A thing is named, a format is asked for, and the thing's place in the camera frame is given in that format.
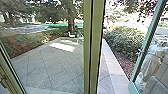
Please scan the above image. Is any brown tree trunk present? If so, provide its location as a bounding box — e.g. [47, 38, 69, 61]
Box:
[67, 12, 76, 34]

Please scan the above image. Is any green window frame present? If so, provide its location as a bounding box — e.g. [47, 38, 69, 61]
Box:
[0, 0, 106, 94]

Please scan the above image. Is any green outdoor hedge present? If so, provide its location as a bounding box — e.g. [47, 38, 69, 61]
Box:
[103, 26, 146, 63]

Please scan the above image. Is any low green shrub bed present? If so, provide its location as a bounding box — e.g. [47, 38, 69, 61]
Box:
[0, 27, 70, 58]

